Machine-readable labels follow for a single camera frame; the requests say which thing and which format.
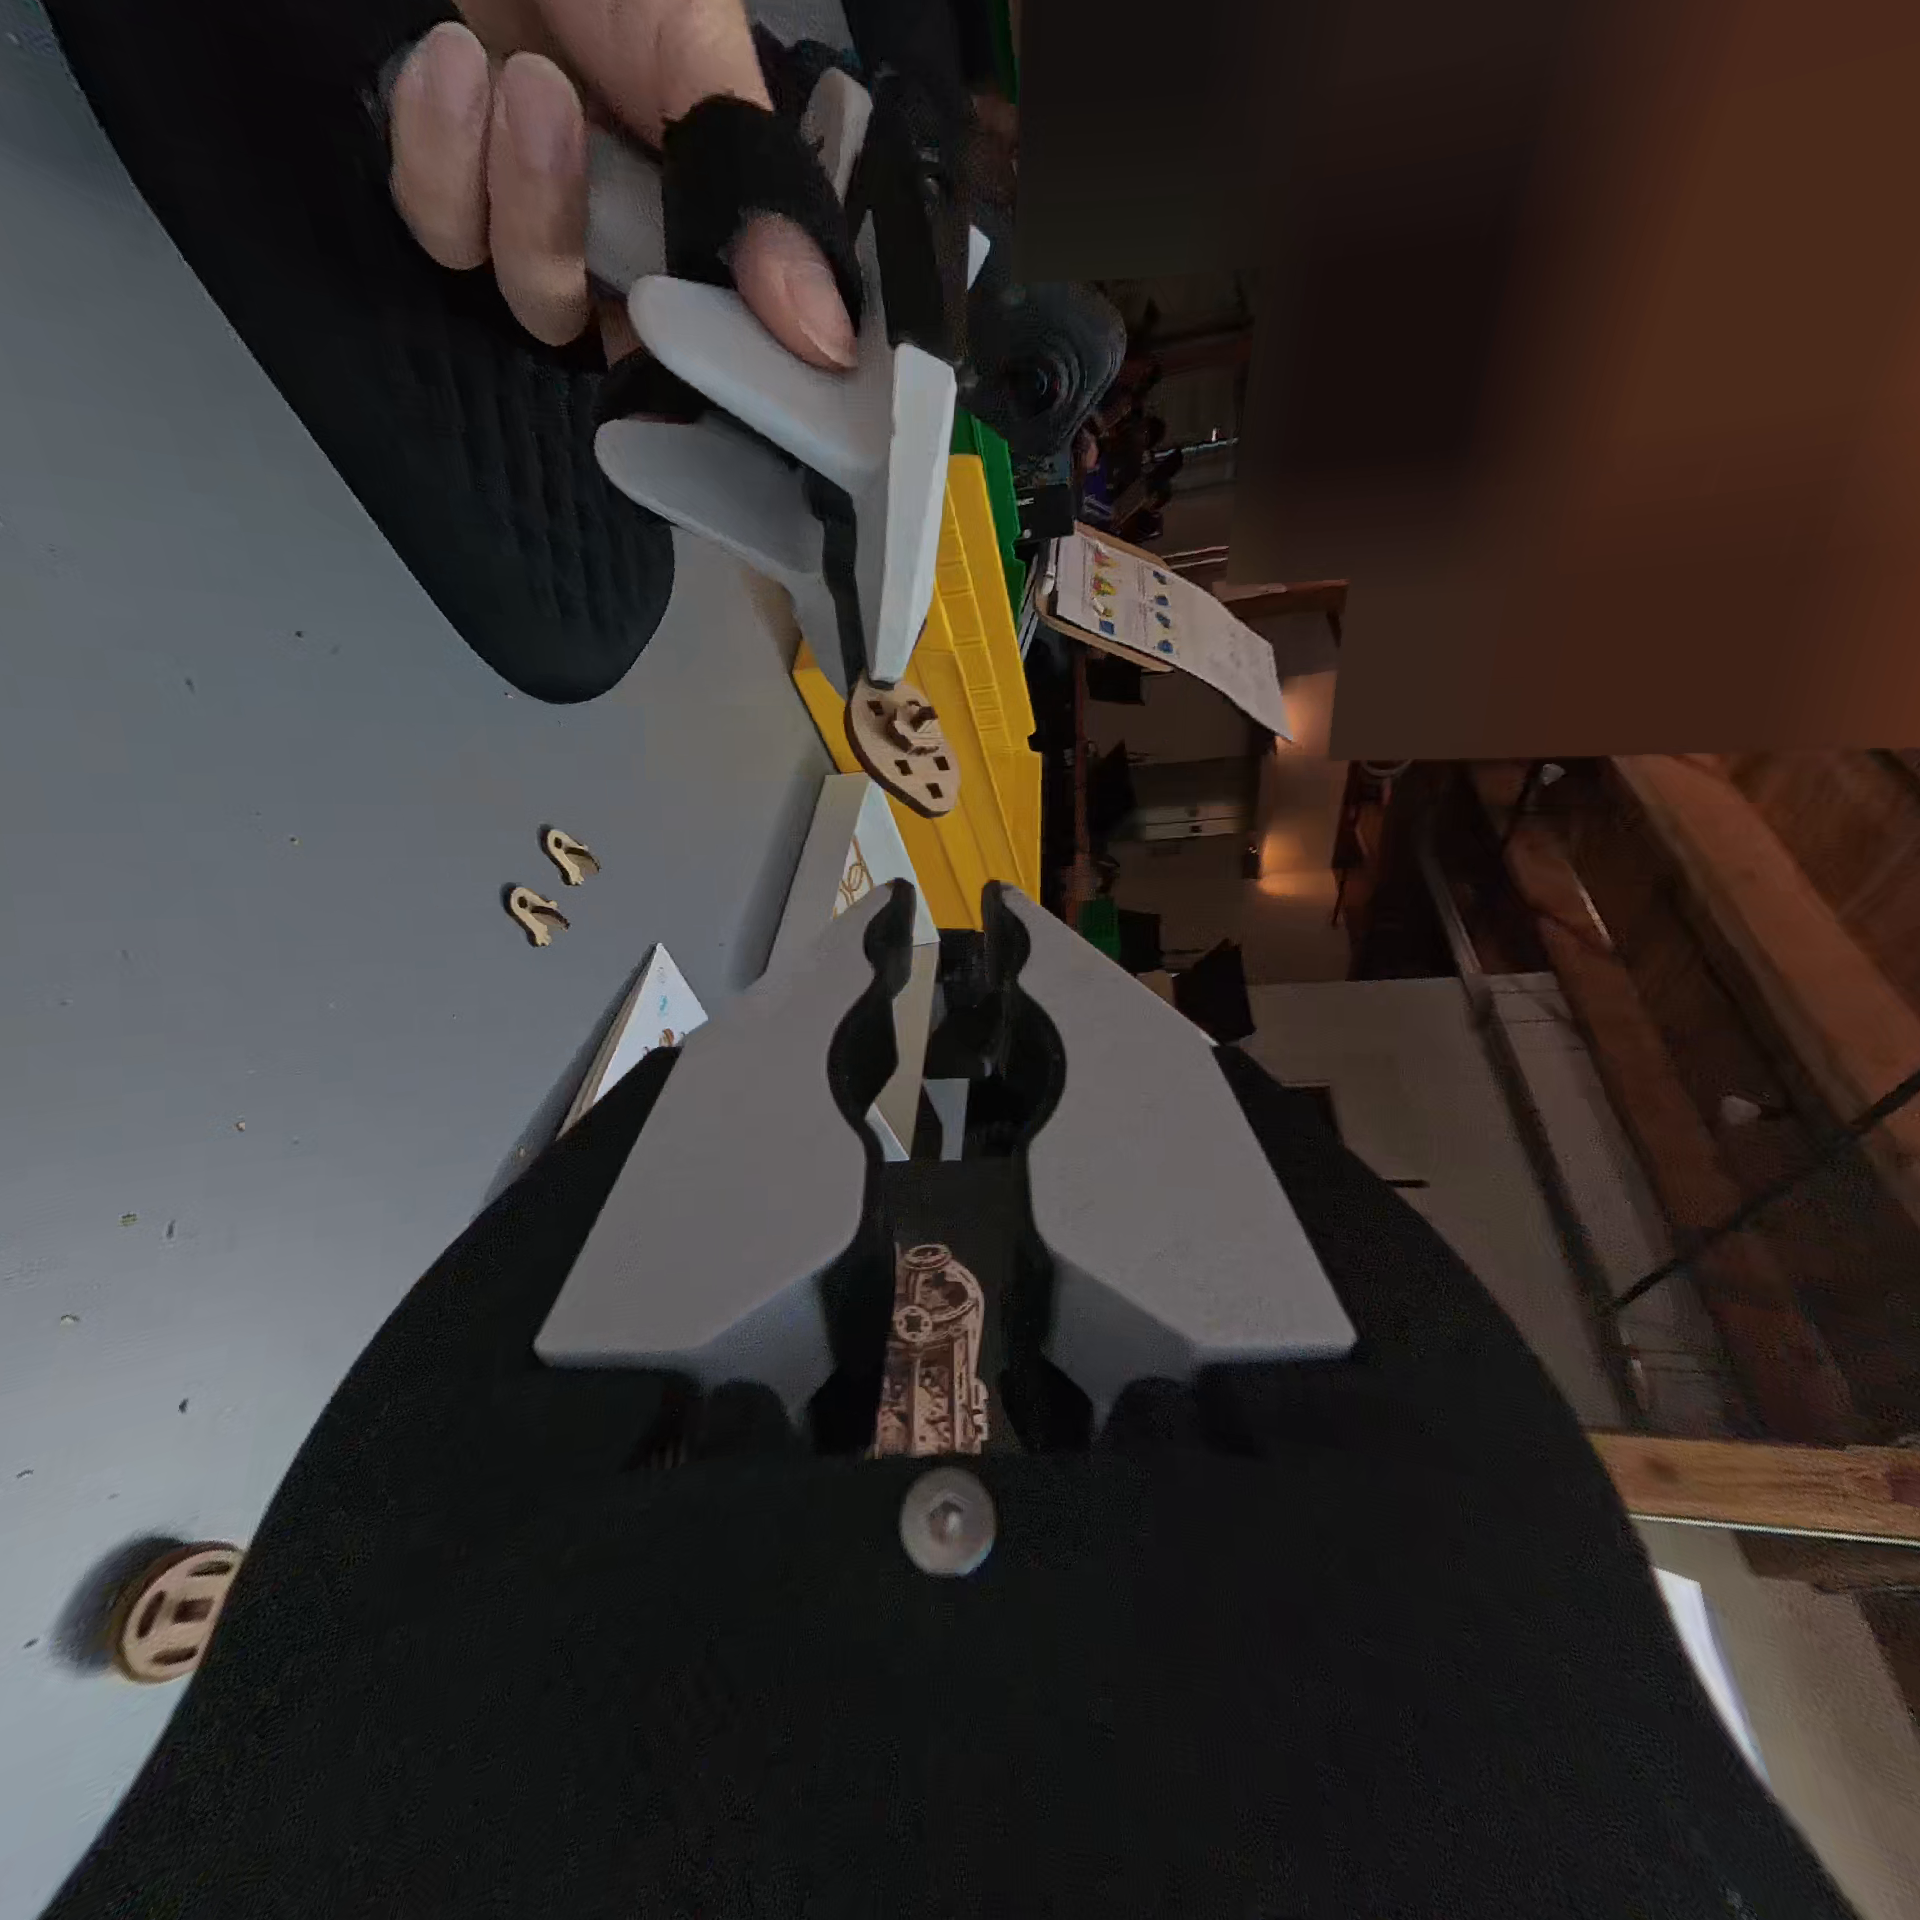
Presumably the person's left hand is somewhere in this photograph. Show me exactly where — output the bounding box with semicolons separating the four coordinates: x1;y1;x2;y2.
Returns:
388;0;864;376

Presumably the printed instruction sheet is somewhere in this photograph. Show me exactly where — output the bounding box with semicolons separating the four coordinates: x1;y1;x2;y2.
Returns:
1053;528;1299;745

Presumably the assembly instruction booklet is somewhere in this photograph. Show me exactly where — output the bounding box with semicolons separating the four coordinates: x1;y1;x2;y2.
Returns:
558;778;945;1161

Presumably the grey desk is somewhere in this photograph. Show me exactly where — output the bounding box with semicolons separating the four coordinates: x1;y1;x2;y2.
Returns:
0;0;947;1920

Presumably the dark model kit box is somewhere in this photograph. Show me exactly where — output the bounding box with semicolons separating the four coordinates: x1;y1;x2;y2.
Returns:
863;1156;1046;1458

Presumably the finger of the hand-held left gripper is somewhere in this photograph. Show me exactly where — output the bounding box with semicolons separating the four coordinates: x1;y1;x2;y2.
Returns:
627;274;962;686
594;417;875;695

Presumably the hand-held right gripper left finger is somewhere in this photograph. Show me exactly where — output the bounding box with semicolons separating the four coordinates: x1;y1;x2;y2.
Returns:
533;879;920;1450

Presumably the green plastic bin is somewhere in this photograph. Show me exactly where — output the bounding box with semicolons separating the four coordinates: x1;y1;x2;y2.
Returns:
955;411;1038;572

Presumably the wooden wheel part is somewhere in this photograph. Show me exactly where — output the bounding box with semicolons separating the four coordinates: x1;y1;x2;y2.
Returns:
107;1541;247;1685

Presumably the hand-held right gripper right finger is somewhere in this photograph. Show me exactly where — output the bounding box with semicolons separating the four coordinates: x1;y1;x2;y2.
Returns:
920;881;1362;1453

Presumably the wooden disc part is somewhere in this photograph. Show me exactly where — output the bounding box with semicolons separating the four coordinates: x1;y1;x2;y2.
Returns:
841;678;959;820

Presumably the yellow plastic bin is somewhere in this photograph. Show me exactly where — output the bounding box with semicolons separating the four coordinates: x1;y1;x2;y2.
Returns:
795;452;1046;902

